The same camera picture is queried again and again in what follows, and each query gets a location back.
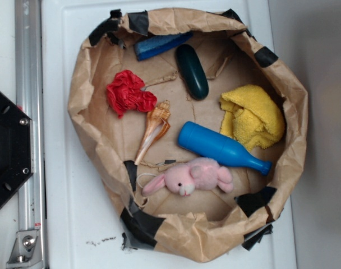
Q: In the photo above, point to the yellow cloth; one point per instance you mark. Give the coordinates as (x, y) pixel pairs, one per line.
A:
(251, 117)

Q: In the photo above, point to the orange spiral seashell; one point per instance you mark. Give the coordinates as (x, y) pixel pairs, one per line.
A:
(157, 126)

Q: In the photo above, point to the brown paper bag bin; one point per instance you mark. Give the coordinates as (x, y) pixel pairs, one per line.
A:
(206, 224)

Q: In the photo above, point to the blue plastic bottle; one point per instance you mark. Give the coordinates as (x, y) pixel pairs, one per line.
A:
(222, 149)

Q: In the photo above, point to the pink plush bunny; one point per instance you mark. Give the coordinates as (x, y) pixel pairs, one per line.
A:
(183, 179)

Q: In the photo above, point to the red crumpled plastic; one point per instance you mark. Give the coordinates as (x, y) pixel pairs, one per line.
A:
(124, 93)

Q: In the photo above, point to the dark green oval case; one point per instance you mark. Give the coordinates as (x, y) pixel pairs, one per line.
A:
(192, 72)

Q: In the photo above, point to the blue sponge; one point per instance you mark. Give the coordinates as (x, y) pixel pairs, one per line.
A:
(159, 44)

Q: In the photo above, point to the aluminium extrusion rail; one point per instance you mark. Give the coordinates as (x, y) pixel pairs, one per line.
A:
(29, 96)

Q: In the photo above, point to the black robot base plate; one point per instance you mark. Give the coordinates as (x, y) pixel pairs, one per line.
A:
(16, 165)

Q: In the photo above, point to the metal corner bracket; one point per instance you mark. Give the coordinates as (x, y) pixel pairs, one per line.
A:
(26, 251)

